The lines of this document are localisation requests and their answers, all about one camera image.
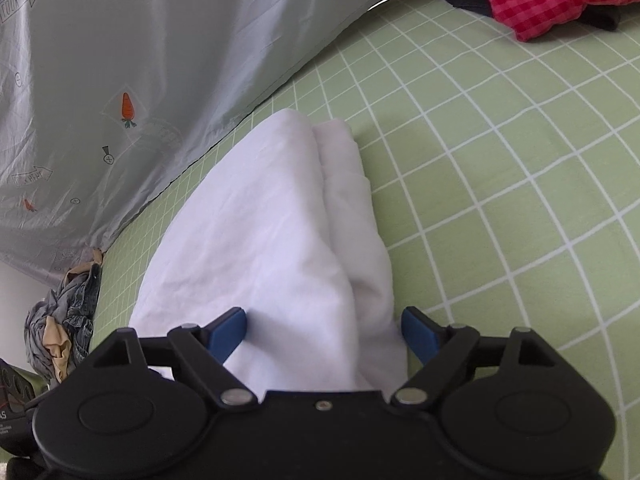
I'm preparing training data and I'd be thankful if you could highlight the green checked bed sheet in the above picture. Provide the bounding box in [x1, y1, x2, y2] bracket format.
[87, 0, 640, 480]

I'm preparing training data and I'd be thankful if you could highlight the dark denim garment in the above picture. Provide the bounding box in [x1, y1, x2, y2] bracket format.
[64, 260, 104, 362]

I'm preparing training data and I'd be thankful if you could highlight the grey carrot print quilt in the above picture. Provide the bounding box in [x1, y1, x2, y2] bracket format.
[0, 0, 409, 289]

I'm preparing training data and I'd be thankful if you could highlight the beige crumpled garment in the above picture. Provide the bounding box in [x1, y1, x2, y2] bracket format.
[42, 260, 98, 382]

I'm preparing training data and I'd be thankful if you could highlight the grey crumpled garment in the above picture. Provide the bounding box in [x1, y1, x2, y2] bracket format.
[24, 280, 76, 384]

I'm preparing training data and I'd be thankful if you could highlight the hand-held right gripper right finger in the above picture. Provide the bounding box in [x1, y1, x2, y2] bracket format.
[392, 306, 559, 408]

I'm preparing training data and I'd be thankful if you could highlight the white garment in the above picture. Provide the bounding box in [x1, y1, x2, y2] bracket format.
[129, 108, 409, 394]

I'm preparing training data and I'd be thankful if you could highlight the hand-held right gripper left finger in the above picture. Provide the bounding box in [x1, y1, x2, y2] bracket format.
[102, 308, 256, 410]

